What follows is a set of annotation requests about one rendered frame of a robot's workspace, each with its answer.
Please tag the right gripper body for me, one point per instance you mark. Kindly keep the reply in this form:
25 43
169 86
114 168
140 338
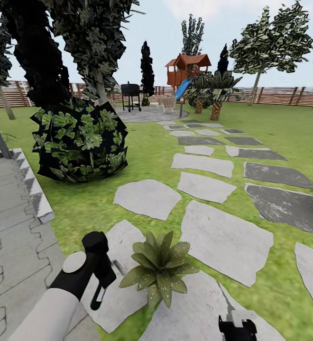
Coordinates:
231 333

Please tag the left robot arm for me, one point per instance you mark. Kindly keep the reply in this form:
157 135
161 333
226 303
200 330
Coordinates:
51 317

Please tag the charcoal grill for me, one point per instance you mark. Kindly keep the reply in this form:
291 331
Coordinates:
130 90

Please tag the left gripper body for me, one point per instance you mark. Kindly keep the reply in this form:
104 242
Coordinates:
105 274

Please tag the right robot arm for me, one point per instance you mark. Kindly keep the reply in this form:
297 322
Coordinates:
241 328

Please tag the insectifuge atomizer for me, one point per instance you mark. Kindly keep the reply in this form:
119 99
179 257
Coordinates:
98 297

